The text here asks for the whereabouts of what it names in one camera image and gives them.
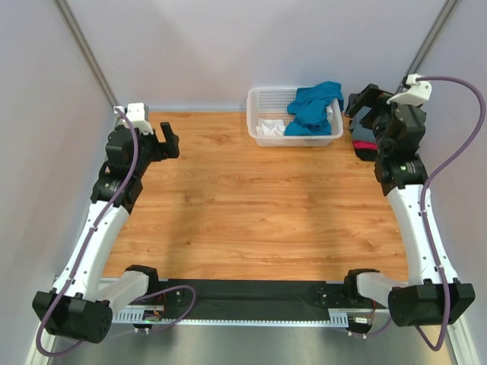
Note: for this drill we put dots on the grey folded t shirt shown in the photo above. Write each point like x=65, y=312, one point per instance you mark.
x=360, y=133

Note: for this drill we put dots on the blue t shirt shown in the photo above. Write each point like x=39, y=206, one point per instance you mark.
x=309, y=109

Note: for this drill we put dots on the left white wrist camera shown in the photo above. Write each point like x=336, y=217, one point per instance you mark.
x=138, y=114

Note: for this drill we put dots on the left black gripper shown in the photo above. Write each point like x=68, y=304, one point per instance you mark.
x=167, y=149

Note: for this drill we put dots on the aluminium frame post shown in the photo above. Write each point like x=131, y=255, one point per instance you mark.
x=440, y=22
x=74, y=28

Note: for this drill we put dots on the left aluminium frame post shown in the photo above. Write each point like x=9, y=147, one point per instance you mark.
x=74, y=28

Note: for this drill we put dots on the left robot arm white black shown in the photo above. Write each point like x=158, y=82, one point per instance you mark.
x=77, y=307

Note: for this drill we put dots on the pink folded t shirt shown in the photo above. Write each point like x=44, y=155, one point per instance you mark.
x=364, y=145

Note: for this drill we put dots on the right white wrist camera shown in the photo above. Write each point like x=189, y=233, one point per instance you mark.
x=416, y=92

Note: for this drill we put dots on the grey slotted cable duct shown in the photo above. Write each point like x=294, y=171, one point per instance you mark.
x=337, y=319

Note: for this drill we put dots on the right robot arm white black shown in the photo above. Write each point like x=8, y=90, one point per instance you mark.
x=433, y=293

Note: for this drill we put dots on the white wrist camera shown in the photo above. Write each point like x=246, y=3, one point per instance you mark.
x=138, y=114
x=416, y=92

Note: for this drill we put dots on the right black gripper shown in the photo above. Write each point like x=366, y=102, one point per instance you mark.
x=370, y=97

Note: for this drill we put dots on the white plastic basket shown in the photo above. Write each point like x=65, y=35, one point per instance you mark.
x=272, y=103

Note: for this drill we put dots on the black folded t shirt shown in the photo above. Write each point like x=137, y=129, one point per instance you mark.
x=368, y=155

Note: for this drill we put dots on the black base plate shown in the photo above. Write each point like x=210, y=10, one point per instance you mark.
x=247, y=299

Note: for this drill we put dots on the white t shirt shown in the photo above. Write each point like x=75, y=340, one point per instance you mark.
x=271, y=127

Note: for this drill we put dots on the right aluminium frame post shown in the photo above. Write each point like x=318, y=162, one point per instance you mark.
x=440, y=22

